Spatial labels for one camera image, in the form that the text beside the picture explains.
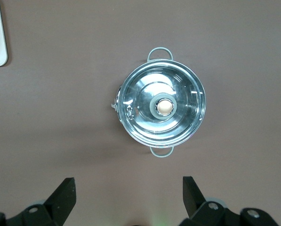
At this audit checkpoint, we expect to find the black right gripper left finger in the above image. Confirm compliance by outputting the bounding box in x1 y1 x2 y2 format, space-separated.
0 178 76 226

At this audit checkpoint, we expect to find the steel electric cooking pot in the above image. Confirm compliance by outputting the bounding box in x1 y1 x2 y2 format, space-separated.
111 47 207 158

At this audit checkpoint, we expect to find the glass pot lid with knob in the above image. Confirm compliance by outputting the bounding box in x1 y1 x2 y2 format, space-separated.
120 60 207 149

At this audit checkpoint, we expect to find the brown table mat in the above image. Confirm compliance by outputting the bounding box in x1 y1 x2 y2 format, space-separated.
0 0 281 226

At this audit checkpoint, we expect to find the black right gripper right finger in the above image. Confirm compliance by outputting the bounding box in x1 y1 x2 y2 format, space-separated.
179 176 281 226

